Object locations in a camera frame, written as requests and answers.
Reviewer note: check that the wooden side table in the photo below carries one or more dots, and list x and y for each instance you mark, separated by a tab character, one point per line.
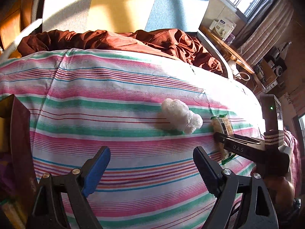
233	52

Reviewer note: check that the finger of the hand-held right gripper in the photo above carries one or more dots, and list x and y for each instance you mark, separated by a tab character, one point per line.
247	141
236	148

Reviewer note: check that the black stereo speaker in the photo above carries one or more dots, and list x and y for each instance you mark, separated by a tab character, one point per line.
278	70

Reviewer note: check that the wooden wardrobe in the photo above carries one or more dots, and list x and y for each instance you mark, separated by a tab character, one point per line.
12	23

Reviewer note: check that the reddish brown blanket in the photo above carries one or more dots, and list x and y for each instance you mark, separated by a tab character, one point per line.
119	40

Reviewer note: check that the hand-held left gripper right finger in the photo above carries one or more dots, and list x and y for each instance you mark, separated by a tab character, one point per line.
205	169

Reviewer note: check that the striped brown curtain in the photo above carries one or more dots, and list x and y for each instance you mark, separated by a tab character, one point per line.
266	33

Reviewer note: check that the padded colour block headboard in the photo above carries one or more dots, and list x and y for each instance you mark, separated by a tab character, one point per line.
107	2

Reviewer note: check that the white product box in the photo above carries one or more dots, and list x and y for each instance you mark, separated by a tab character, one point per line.
225	28

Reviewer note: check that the striped bed sheet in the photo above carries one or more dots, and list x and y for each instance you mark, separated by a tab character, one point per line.
107	105

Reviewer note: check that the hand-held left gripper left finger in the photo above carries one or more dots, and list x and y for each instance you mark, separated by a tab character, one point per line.
95	174

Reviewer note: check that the white bed side rail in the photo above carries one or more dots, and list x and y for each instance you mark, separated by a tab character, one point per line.
214	50
21	38

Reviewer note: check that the small side window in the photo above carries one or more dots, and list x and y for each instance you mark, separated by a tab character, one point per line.
302	128

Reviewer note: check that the person's right hand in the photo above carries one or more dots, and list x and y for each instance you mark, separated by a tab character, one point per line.
281	188

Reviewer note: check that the maroon quilted cloth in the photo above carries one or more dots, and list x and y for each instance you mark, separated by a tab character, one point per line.
292	148

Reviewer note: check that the rolled dark mat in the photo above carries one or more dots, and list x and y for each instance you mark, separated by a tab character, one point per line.
37	2

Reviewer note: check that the white plastic bag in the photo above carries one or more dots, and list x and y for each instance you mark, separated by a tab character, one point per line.
178	114

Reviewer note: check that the small white box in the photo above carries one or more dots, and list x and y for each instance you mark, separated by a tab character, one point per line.
213	25

